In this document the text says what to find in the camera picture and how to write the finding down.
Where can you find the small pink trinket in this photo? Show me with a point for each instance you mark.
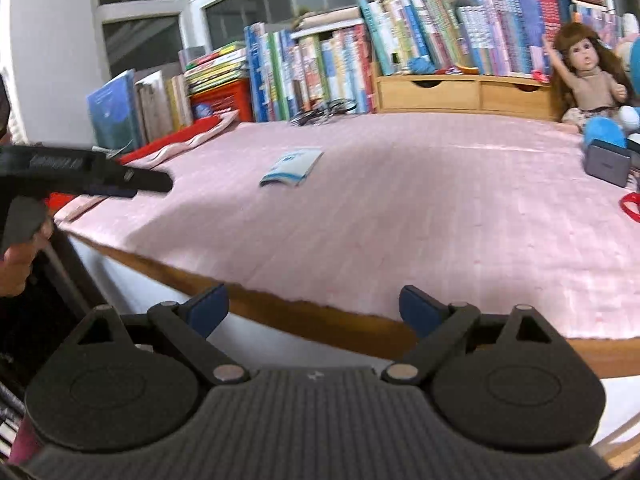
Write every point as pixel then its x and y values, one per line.
pixel 540 76

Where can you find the blue plush toy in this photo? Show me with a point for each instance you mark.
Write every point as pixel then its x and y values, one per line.
pixel 602 135

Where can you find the stack of flat picture books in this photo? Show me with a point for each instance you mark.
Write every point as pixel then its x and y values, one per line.
pixel 215 67

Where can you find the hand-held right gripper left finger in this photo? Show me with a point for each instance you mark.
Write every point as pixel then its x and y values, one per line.
pixel 207 307

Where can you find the long-haired doll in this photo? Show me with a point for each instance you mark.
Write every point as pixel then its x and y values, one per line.
pixel 587 85

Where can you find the row of small upright books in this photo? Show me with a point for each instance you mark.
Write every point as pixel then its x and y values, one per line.
pixel 450 25

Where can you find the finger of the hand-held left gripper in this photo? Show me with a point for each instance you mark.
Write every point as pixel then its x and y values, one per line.
pixel 135 180
pixel 110 191

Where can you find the grey box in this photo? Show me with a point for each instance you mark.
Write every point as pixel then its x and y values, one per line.
pixel 607 165

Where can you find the red board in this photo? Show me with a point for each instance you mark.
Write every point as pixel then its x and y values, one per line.
pixel 165 142

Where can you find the person's left hand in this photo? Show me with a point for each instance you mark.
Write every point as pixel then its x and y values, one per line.
pixel 17 270

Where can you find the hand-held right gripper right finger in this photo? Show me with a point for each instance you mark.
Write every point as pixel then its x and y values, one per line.
pixel 420 310

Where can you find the blue yarn ball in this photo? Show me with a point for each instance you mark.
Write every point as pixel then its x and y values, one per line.
pixel 420 65

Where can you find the small wooden dish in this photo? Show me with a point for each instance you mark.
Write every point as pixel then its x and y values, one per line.
pixel 465 69

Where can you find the white framed window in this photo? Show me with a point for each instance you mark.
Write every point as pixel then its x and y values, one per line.
pixel 260 10

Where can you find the blue white packet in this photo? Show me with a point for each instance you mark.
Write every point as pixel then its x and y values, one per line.
pixel 292 166

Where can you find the row of tall upright books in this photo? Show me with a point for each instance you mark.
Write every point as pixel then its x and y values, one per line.
pixel 310 75

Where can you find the large blue book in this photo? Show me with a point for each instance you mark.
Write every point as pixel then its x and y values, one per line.
pixel 112 115

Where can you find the row of pale-spined books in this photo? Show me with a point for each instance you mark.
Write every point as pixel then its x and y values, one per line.
pixel 157 105

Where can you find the row of thin colourful books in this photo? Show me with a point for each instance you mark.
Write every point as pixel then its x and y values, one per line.
pixel 600 20

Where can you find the wooden drawer organizer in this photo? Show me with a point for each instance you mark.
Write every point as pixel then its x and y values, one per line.
pixel 430 95

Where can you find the red plastic crate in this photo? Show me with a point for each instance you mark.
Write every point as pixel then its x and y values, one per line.
pixel 227 100

